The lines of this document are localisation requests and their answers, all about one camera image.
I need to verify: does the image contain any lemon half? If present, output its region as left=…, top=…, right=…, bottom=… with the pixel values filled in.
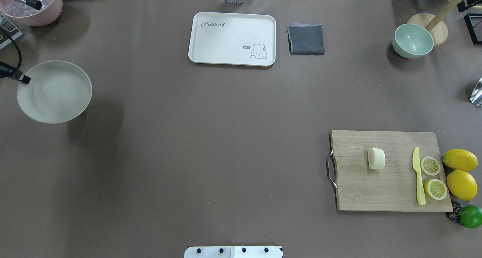
left=423, top=179, right=448, bottom=201
left=420, top=156, right=442, bottom=176

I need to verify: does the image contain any dark grape bunch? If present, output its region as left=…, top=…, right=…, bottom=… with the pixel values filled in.
left=445, top=202, right=463, bottom=222

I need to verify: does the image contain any lower lemon half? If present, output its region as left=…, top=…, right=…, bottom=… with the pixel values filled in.
left=423, top=179, right=448, bottom=201

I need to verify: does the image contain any green lime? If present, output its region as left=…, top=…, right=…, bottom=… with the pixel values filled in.
left=459, top=205, right=482, bottom=228

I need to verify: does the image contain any green bowl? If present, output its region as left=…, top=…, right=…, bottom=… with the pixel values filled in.
left=392, top=23, right=435, bottom=59

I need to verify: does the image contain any wooden cup stand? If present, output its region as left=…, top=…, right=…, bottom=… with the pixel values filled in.
left=407, top=0, right=462, bottom=47

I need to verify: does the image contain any upper lemon half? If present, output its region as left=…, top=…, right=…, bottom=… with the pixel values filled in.
left=420, top=156, right=442, bottom=176

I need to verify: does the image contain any yellow plastic knife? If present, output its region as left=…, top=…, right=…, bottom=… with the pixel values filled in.
left=412, top=147, right=426, bottom=206

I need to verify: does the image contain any cream rabbit tray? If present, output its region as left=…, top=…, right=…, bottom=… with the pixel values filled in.
left=188, top=12, right=276, bottom=66

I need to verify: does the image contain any grey folded cloth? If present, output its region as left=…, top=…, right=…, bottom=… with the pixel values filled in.
left=287, top=23, right=325, bottom=55

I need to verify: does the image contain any steel ice scoop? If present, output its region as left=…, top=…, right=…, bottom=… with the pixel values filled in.
left=469, top=78, right=482, bottom=107

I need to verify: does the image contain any pink ice bowl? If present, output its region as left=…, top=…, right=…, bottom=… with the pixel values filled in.
left=0, top=0, right=63, bottom=26

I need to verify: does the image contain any wooden cutting board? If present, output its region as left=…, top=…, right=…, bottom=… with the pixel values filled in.
left=329, top=130, right=452, bottom=212

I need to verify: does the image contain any whole lemon far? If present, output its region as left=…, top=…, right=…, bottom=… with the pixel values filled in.
left=441, top=149, right=478, bottom=172

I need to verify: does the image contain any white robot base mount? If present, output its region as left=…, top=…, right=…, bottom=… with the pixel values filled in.
left=184, top=245, right=284, bottom=258

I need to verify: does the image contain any white wire cup rack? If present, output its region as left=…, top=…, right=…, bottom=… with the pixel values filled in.
left=0, top=13, right=23, bottom=49

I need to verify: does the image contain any beige round plate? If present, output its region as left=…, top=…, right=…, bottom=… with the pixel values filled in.
left=17, top=61, right=92, bottom=124

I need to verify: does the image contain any black tray frame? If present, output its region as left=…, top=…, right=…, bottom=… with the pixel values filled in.
left=464, top=13, right=482, bottom=44

